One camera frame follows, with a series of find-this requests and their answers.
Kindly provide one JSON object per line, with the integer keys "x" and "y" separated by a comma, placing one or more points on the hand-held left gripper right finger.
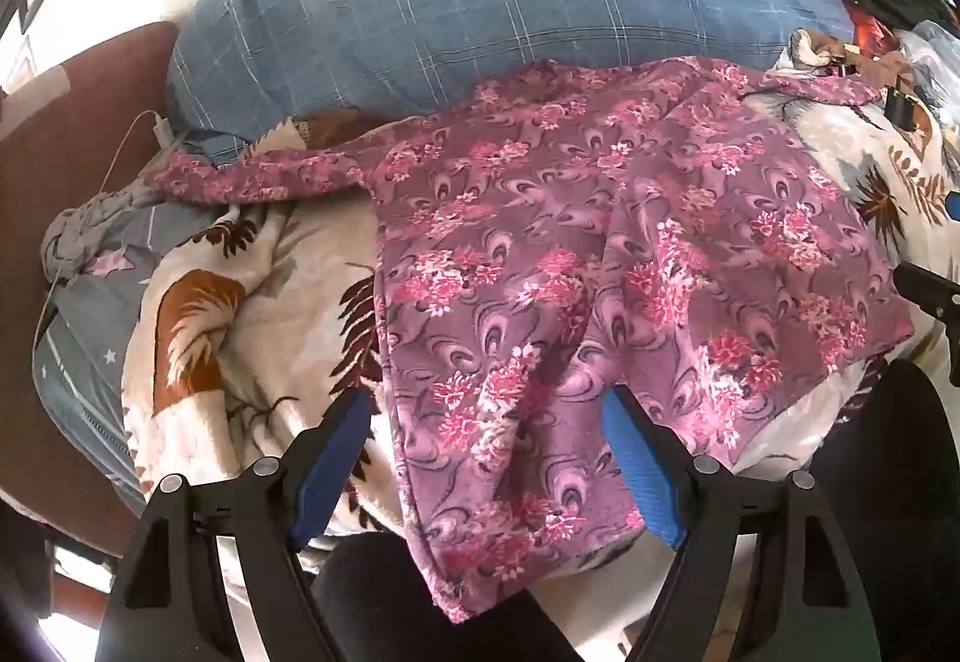
{"x": 646, "y": 478}

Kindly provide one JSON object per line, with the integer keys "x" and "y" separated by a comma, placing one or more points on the blue plaid quilt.
{"x": 487, "y": 10}

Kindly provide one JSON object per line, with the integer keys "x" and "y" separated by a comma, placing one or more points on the grey star-print bedsheet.
{"x": 82, "y": 347}

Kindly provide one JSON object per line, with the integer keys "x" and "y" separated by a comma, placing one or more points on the cream leaf-print blanket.
{"x": 285, "y": 257}

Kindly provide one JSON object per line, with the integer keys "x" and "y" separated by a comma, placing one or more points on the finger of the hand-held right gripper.
{"x": 954, "y": 207}
{"x": 932, "y": 293}

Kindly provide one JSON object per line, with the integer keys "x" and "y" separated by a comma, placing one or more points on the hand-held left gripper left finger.
{"x": 332, "y": 459}

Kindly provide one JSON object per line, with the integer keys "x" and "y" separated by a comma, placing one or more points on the purple floral garment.
{"x": 562, "y": 257}

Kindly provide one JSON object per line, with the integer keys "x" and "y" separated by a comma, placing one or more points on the brown headboard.
{"x": 60, "y": 145}

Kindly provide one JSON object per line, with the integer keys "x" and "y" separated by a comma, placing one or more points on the grey knitted cloth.
{"x": 82, "y": 231}

